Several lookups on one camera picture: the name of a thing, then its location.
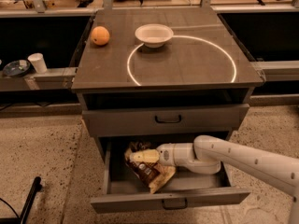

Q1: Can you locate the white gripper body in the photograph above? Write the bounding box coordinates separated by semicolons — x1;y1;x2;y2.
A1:
156;143;195;166

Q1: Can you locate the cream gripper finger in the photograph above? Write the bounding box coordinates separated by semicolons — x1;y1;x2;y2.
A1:
130;149;160;163

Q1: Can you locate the brown chip bag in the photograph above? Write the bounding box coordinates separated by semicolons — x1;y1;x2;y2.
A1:
124;141;176;194

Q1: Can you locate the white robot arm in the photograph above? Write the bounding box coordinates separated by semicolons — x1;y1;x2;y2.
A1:
129;135;299;224

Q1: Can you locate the grey open middle drawer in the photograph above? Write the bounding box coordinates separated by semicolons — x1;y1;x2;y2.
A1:
91;136;249;214

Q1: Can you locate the grey top drawer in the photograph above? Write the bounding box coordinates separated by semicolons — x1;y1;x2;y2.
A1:
82;104;249;137

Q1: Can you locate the grey drawer cabinet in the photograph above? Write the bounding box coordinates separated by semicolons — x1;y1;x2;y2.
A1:
71;6;265;163

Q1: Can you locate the black bar on floor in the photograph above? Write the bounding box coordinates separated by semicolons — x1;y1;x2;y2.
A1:
0;176;42;224

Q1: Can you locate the white bowl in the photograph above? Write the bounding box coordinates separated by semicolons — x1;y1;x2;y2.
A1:
135;24;174;48

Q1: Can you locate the grey side shelf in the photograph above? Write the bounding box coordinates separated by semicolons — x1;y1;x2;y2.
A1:
0;67;78;91

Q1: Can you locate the orange fruit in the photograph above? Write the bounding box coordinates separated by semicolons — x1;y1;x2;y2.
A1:
91;26;110;46

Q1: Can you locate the white paper cup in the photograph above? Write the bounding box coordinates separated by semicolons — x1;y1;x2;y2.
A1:
28;53;47;74

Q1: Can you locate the dark round plate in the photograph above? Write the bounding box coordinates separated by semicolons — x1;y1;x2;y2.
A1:
3;60;30;77

